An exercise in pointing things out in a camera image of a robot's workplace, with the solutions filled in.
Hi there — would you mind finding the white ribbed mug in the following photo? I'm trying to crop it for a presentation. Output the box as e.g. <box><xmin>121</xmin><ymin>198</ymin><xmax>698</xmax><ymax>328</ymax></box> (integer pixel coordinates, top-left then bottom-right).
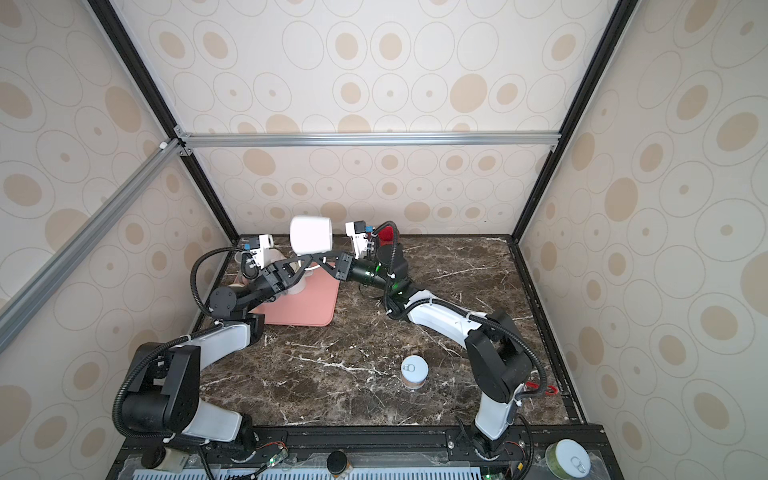
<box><xmin>289</xmin><ymin>216</ymin><xmax>333</xmax><ymax>255</ymax></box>

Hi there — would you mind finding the red mug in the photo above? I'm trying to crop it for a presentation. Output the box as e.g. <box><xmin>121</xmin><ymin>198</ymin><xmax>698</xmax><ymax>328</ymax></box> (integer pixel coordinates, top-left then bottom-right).
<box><xmin>377</xmin><ymin>225</ymin><xmax>399</xmax><ymax>246</ymax></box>

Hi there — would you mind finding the cream speckled mug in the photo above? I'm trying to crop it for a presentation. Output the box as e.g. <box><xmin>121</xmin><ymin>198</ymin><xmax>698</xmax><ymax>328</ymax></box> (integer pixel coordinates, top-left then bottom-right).
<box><xmin>285</xmin><ymin>262</ymin><xmax>312</xmax><ymax>295</ymax></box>

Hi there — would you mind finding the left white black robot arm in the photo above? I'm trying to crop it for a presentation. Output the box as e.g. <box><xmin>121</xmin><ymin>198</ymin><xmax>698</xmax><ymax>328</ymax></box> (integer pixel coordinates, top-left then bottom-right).
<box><xmin>112</xmin><ymin>250</ymin><xmax>336</xmax><ymax>458</ymax></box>

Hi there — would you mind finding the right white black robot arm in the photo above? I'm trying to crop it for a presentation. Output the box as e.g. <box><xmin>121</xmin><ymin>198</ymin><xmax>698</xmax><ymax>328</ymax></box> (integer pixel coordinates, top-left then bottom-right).
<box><xmin>289</xmin><ymin>216</ymin><xmax>548</xmax><ymax>443</ymax></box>

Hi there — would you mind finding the pale pink mug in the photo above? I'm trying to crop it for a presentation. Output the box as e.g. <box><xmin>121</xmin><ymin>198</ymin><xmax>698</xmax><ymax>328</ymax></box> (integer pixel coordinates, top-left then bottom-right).
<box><xmin>263</xmin><ymin>248</ymin><xmax>285</xmax><ymax>267</ymax></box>

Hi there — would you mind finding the pink plastic tray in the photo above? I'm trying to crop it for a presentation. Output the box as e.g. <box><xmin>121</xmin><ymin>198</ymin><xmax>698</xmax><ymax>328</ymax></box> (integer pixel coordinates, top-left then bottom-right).
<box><xmin>252</xmin><ymin>269</ymin><xmax>340</xmax><ymax>327</ymax></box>

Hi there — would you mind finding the white lidded small can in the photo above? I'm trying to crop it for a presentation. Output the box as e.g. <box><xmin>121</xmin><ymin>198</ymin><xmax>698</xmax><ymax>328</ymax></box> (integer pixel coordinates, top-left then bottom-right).
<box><xmin>401</xmin><ymin>355</ymin><xmax>429</xmax><ymax>390</ymax></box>

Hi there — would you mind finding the black round knob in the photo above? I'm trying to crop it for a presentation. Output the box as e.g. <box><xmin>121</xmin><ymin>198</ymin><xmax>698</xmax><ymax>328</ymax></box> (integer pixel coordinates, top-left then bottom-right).
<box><xmin>326</xmin><ymin>450</ymin><xmax>352</xmax><ymax>479</ymax></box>

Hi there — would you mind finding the white plug adapter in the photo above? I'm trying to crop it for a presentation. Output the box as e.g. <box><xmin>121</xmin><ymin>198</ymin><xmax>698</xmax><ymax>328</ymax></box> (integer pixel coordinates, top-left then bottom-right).
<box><xmin>141</xmin><ymin>446</ymin><xmax>190</xmax><ymax>474</ymax></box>

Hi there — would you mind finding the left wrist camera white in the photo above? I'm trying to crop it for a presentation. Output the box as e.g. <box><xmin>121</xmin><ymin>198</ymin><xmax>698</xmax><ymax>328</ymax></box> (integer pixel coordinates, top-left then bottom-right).
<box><xmin>241</xmin><ymin>234</ymin><xmax>274</xmax><ymax>270</ymax></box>

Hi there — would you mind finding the horizontal aluminium rail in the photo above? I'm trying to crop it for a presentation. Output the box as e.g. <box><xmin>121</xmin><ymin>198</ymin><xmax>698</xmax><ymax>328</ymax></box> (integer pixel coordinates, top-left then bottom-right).
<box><xmin>180</xmin><ymin>130</ymin><xmax>561</xmax><ymax>148</ymax></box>

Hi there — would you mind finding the black base frame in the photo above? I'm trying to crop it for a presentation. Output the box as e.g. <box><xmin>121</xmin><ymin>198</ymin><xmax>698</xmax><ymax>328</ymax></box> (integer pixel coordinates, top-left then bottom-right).
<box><xmin>105</xmin><ymin>423</ymin><xmax>625</xmax><ymax>480</ymax></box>

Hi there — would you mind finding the red handled tool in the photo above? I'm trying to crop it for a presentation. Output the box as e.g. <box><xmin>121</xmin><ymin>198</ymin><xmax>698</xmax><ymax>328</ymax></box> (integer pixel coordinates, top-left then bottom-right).
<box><xmin>525</xmin><ymin>381</ymin><xmax>560</xmax><ymax>396</ymax></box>

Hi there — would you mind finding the diagonal aluminium rail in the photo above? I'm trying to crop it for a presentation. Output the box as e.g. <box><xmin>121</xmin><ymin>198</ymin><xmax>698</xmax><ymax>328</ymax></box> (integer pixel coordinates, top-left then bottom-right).
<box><xmin>1</xmin><ymin>139</ymin><xmax>181</xmax><ymax>350</ymax></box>

